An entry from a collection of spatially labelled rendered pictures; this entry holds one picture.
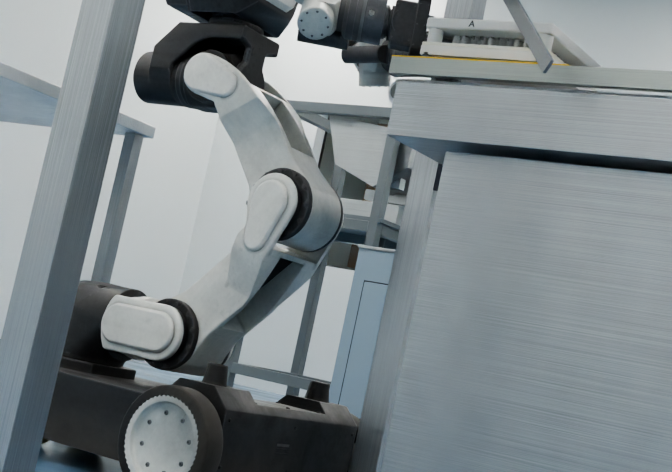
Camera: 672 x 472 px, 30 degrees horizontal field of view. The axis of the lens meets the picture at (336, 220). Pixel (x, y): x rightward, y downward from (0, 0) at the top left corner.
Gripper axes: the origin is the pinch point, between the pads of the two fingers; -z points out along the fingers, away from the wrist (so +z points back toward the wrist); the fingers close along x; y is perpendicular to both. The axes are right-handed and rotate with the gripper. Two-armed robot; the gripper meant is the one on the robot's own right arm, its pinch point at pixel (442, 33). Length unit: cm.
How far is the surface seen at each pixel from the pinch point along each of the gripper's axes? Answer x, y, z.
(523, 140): 21.0, 19.2, -15.7
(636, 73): 8.8, 28.4, -30.4
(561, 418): 65, 22, -29
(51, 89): 6, -98, 94
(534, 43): 7.0, 27.9, -13.6
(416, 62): 8.2, 7.0, 3.9
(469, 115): 17.3, 13.5, -6.5
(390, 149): -43, -349, 0
